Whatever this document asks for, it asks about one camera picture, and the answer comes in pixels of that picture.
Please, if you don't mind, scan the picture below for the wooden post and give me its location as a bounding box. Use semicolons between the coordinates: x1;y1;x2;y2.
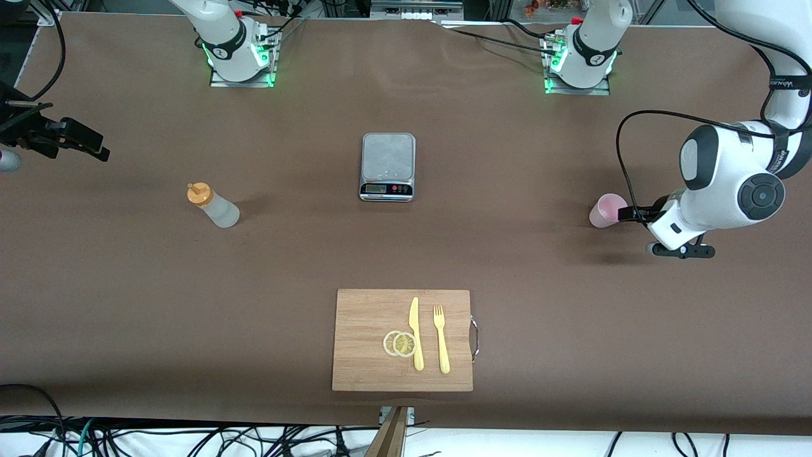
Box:
365;406;410;457

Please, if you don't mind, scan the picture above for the silver digital kitchen scale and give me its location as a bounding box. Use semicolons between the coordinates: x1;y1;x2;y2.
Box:
359;132;416;202

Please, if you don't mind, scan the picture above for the pink plastic cup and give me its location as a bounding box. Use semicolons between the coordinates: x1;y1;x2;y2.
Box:
589;194;629;229

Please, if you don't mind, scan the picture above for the aluminium frame profile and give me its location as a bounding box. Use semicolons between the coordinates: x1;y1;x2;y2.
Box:
35;0;64;26

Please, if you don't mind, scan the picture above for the yellow plastic fork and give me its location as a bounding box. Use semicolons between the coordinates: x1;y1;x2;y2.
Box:
433;305;451;374

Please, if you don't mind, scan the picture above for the translucent sauce bottle orange cap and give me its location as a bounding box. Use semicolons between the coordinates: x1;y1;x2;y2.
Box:
187;182;240;229

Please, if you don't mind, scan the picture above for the teal cable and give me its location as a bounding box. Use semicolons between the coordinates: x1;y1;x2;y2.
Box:
60;419;96;457

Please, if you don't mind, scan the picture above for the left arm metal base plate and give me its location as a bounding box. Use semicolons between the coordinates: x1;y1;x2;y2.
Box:
544;32;611;96

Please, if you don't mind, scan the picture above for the white socket strip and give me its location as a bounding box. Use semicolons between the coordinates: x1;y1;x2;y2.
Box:
371;0;464;23

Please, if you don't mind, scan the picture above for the yellow plastic knife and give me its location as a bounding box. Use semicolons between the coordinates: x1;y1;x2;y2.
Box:
409;296;424;372

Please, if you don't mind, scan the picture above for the black power cable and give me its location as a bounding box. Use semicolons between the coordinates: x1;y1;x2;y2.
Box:
438;19;562;58

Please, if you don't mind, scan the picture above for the brown table cover sheet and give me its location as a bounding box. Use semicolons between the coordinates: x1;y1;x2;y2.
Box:
0;11;812;437

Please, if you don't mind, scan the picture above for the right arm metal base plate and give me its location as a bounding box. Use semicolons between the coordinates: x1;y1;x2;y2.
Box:
209;25;278;88

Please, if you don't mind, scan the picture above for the wooden cutting board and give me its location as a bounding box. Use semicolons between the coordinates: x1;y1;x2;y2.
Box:
331;289;480;392

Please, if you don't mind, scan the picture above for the black looped cable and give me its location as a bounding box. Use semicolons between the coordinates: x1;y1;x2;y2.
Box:
0;383;65;445

